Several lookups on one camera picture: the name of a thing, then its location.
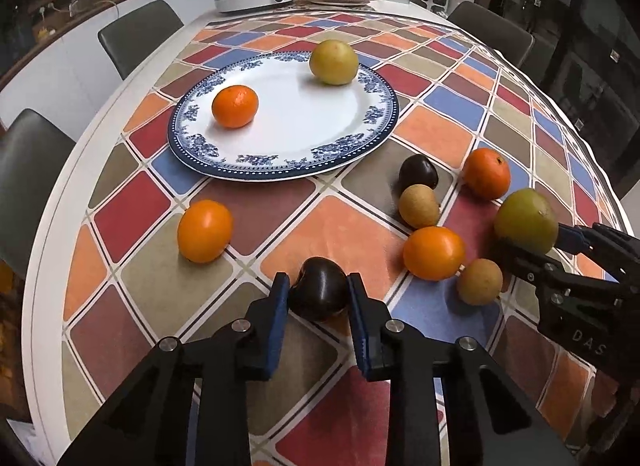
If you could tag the large green round fruit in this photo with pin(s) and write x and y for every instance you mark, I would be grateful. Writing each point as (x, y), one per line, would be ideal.
(527, 221)

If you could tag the tangerine with green stem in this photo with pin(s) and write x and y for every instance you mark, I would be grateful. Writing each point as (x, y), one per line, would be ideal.
(486, 173)

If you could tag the small tangerine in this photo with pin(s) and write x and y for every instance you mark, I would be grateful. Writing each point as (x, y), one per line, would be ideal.
(235, 106)

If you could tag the white sideboard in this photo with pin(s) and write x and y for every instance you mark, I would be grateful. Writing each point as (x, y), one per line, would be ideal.
(60, 65)

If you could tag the yellow green round fruit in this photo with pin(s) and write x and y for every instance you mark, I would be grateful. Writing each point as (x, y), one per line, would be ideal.
(333, 62)

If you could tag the glass door cabinet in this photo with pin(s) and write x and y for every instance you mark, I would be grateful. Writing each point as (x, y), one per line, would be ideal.
(585, 30)

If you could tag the brown kiwi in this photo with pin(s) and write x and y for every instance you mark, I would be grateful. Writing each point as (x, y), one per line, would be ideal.
(479, 282)
(419, 207)

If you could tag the blue rimmed white plate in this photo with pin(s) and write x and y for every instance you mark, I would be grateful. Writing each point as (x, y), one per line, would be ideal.
(300, 120)

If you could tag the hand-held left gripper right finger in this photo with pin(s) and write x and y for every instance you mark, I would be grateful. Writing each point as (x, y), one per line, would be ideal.
(361, 331)

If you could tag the dark purple plum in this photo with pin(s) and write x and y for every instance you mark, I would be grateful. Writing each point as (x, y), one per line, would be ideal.
(320, 291)
(419, 171)

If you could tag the colourful checked tablecloth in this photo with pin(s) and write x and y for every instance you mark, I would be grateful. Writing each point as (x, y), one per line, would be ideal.
(150, 291)

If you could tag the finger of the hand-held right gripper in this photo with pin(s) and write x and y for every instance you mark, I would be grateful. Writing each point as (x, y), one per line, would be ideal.
(575, 238)
(520, 258)

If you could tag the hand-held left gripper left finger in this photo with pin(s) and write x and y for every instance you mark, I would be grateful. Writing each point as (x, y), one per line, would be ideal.
(278, 331)

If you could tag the grey dining chair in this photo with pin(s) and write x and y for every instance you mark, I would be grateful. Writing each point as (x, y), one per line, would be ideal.
(137, 33)
(30, 180)
(492, 28)

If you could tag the smooth orange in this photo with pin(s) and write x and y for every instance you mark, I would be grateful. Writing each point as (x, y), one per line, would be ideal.
(434, 253)
(205, 232)

